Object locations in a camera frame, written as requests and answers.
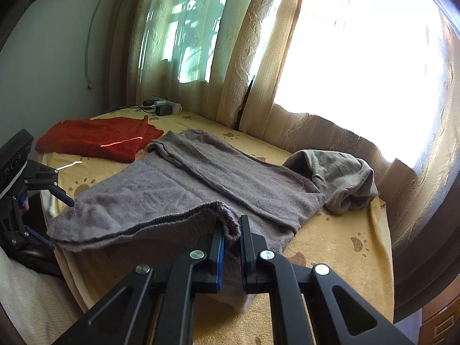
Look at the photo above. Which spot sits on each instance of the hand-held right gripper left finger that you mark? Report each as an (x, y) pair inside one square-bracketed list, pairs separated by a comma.
[(218, 258)]

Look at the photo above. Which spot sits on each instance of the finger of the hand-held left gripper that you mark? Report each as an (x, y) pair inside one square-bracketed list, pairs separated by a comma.
[(39, 239), (61, 194)]

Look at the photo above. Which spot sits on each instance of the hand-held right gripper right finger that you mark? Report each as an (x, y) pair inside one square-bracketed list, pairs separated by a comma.
[(245, 255)]

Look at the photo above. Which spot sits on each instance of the mauve grey knit sweater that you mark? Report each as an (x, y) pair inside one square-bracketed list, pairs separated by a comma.
[(179, 187)]

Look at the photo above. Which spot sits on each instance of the red knit sweater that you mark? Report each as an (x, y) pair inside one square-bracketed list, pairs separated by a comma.
[(97, 136)]

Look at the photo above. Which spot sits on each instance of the yellow paw print blanket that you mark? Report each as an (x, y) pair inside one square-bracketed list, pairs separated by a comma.
[(341, 258)]

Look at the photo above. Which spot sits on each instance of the beige grey garment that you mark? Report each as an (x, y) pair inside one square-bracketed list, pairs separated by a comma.
[(341, 176)]

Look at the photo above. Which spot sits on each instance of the small black charger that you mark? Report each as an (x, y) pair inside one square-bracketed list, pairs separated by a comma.
[(148, 103)]

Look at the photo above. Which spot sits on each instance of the large black charger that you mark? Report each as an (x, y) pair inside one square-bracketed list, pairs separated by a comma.
[(163, 110)]

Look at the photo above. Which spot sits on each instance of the white charger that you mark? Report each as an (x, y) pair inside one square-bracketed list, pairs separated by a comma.
[(159, 103)]

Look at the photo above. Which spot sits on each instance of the white power strip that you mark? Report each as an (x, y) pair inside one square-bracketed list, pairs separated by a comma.
[(175, 107)]

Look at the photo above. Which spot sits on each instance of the beige embossed curtain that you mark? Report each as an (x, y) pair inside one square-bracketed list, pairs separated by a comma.
[(323, 129), (230, 61)]

